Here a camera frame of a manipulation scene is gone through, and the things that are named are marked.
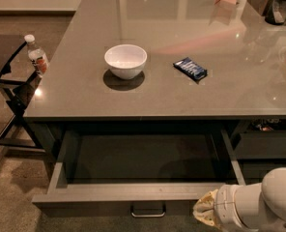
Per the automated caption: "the black chair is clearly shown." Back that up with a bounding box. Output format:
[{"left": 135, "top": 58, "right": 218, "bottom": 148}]
[{"left": 0, "top": 34, "right": 43, "bottom": 149}]

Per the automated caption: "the grey counter cabinet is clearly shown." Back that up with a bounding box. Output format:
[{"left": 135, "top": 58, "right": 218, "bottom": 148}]
[{"left": 24, "top": 0, "right": 286, "bottom": 180}]

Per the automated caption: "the white ceramic bowl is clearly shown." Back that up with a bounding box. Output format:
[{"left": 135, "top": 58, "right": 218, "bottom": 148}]
[{"left": 104, "top": 44, "right": 147, "bottom": 80}]

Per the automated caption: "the metal drawer handle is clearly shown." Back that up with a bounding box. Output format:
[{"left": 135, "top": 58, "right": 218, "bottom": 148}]
[{"left": 130, "top": 203, "right": 166, "bottom": 218}]

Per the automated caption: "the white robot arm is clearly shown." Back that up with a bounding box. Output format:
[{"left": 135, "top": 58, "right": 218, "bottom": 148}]
[{"left": 193, "top": 167, "right": 286, "bottom": 232}]

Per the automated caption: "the blue snack bar wrapper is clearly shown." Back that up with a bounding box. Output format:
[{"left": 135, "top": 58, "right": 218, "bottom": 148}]
[{"left": 173, "top": 57, "right": 208, "bottom": 81}]

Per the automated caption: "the clear plastic water bottle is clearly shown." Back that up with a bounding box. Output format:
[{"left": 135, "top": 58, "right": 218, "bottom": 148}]
[{"left": 24, "top": 35, "right": 49, "bottom": 76}]

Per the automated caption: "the grey top drawer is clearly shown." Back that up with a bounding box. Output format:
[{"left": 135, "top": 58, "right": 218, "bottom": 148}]
[{"left": 33, "top": 130, "right": 245, "bottom": 217}]

